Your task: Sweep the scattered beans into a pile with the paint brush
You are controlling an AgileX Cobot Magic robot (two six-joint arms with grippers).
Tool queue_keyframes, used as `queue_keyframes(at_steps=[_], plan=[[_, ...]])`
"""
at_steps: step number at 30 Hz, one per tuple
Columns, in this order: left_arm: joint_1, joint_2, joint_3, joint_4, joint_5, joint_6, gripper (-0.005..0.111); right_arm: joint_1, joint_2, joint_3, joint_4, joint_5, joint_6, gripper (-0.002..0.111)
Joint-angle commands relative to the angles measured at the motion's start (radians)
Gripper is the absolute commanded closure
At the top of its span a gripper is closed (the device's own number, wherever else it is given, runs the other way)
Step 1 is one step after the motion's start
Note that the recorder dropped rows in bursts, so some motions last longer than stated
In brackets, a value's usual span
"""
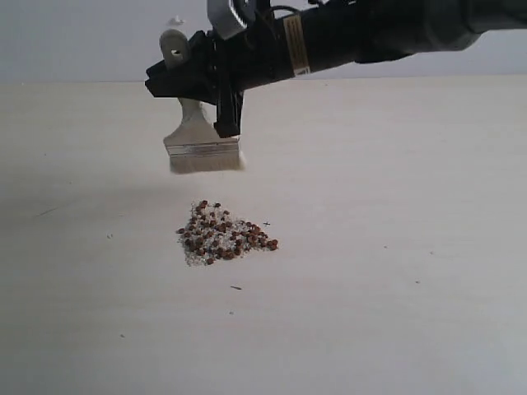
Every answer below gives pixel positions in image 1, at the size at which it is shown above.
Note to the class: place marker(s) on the pile of pellets and grains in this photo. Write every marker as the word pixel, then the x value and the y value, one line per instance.
pixel 212 233

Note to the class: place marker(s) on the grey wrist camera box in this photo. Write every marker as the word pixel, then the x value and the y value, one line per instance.
pixel 228 18

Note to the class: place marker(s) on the white blob on wall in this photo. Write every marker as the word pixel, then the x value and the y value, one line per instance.
pixel 175 21

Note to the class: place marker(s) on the wooden paint brush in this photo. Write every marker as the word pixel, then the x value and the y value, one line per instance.
pixel 194 146

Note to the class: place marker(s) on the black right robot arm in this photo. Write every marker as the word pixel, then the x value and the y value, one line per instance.
pixel 396 29

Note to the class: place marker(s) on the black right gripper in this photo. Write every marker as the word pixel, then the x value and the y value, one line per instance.
pixel 282 43

